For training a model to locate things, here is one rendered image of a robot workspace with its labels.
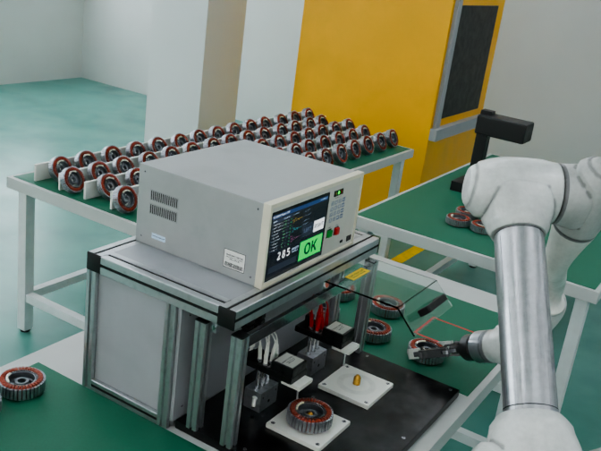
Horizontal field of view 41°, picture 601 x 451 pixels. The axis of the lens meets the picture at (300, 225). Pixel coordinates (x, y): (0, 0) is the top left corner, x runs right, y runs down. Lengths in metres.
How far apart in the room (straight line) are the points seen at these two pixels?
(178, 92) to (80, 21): 4.14
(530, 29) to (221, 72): 2.68
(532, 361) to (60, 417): 1.09
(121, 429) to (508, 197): 1.02
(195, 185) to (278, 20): 6.37
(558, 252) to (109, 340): 1.08
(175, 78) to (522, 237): 4.50
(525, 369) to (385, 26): 4.18
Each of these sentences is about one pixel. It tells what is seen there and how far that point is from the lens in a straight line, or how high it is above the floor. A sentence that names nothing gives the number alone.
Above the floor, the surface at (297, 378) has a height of 0.89.
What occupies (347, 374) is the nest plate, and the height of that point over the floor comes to 0.78.
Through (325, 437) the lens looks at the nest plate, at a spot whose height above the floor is 0.78.
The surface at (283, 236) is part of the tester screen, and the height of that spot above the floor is 1.23.
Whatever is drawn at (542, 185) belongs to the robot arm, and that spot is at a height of 1.46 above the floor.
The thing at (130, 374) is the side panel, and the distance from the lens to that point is 2.01.
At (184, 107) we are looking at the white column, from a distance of 5.89.
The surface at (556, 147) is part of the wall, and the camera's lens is 7.12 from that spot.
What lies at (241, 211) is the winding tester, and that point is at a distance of 1.81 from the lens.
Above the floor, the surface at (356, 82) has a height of 0.99.
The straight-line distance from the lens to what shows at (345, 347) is 2.14.
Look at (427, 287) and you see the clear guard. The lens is 2.12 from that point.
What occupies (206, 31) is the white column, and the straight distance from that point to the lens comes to 5.72.
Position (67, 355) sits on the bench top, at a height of 0.75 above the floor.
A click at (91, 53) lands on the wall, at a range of 9.90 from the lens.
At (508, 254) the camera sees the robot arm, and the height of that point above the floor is 1.34.
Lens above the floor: 1.87
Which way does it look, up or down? 20 degrees down
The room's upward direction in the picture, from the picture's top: 8 degrees clockwise
